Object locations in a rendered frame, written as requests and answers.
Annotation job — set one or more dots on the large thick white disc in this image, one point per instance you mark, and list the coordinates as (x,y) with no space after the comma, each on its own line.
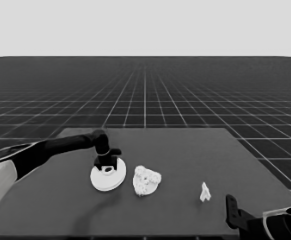
(101,182)

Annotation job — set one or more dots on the small white T-shaped piece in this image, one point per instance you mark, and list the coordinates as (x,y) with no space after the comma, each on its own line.
(205,196)

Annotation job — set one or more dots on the white round carrier with pins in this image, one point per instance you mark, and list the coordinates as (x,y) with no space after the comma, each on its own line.
(150,189)

